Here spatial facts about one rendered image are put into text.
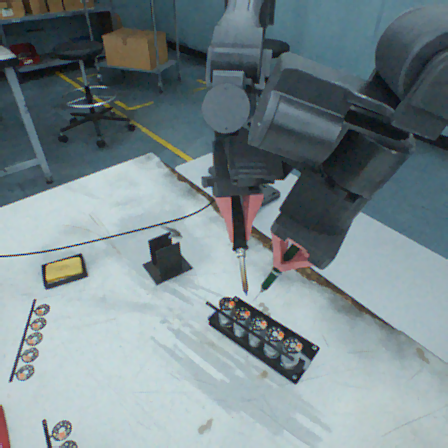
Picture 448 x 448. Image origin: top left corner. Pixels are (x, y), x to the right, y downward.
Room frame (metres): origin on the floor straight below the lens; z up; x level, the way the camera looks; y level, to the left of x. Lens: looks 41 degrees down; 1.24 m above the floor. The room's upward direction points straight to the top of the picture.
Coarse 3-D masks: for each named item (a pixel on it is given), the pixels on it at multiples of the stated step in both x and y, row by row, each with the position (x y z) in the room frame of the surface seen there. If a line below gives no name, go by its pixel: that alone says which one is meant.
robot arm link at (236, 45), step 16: (224, 0) 0.74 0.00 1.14; (240, 0) 0.61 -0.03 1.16; (256, 0) 0.62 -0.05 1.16; (272, 0) 0.73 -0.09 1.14; (224, 16) 0.58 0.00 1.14; (240, 16) 0.57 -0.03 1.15; (256, 16) 0.58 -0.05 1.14; (272, 16) 0.74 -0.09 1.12; (224, 32) 0.54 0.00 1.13; (240, 32) 0.54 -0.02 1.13; (256, 32) 0.54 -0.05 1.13; (224, 48) 0.51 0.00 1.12; (240, 48) 0.51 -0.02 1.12; (256, 48) 0.51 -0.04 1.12; (224, 64) 0.50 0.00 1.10; (240, 64) 0.50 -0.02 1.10; (256, 64) 0.50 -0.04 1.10; (256, 80) 0.50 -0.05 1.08
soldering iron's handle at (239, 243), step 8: (232, 200) 0.46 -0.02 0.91; (240, 200) 0.46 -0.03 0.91; (232, 208) 0.44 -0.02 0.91; (240, 208) 0.44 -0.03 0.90; (232, 216) 0.43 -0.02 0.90; (240, 216) 0.43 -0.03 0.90; (240, 224) 0.42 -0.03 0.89; (240, 232) 0.41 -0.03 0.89; (240, 240) 0.40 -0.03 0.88; (232, 248) 0.39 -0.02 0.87
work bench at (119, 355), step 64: (64, 192) 0.71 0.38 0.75; (128, 192) 0.71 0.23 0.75; (192, 192) 0.71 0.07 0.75; (64, 256) 0.49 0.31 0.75; (128, 256) 0.49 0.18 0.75; (192, 256) 0.50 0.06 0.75; (256, 256) 0.50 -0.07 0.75; (0, 320) 0.35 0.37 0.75; (64, 320) 0.35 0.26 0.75; (128, 320) 0.35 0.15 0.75; (192, 320) 0.35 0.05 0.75; (320, 320) 0.35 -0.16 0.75; (384, 320) 0.35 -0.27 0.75; (0, 384) 0.24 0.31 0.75; (64, 384) 0.24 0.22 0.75; (128, 384) 0.24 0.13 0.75; (192, 384) 0.24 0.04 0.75; (256, 384) 0.24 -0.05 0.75; (320, 384) 0.24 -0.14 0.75; (384, 384) 0.24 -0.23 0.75
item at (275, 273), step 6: (288, 246) 0.30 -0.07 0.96; (294, 246) 0.29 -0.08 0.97; (288, 252) 0.29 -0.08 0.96; (294, 252) 0.29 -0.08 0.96; (288, 258) 0.29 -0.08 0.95; (276, 270) 0.30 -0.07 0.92; (270, 276) 0.30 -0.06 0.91; (276, 276) 0.30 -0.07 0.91; (264, 282) 0.31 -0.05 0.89; (270, 282) 0.30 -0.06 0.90; (264, 288) 0.31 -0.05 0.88
